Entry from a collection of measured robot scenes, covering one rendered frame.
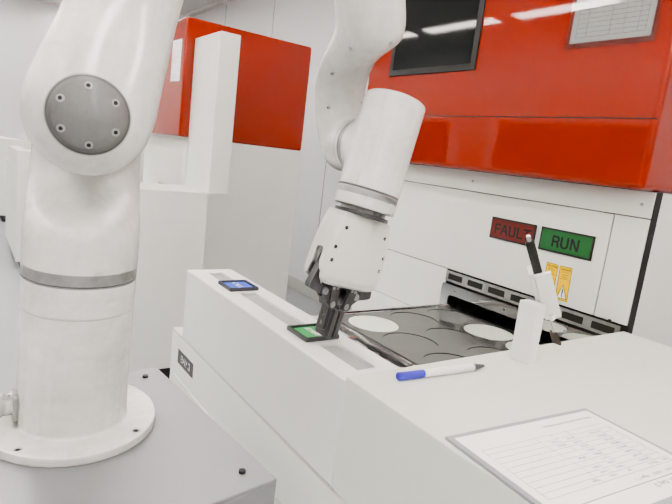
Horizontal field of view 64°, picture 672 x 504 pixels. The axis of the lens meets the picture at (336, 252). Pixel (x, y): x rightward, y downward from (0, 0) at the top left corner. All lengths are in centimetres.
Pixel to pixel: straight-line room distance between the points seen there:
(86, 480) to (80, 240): 25
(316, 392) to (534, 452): 28
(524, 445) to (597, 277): 62
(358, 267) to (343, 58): 27
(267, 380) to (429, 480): 34
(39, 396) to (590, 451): 57
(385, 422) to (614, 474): 22
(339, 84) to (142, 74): 30
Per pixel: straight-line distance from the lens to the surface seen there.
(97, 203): 66
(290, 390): 77
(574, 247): 116
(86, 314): 64
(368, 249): 72
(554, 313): 83
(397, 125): 71
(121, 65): 57
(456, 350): 101
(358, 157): 71
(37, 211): 66
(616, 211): 113
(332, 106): 79
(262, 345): 83
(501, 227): 127
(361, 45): 71
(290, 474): 80
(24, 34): 868
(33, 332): 66
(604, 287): 114
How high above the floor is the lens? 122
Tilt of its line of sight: 10 degrees down
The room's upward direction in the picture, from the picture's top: 7 degrees clockwise
